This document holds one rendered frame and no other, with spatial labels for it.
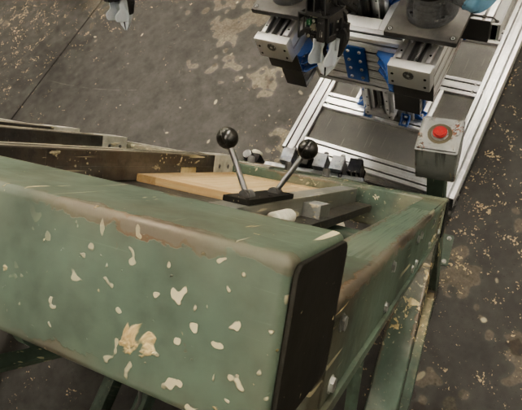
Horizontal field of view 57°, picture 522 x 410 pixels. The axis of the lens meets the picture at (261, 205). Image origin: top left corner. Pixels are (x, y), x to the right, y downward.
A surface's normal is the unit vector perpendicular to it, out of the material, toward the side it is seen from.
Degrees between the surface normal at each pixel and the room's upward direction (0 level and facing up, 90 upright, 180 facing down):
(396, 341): 0
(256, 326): 30
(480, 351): 0
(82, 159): 90
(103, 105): 0
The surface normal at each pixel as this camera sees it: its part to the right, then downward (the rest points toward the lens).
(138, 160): 0.90, 0.19
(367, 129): -0.30, -0.43
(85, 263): -0.42, 0.07
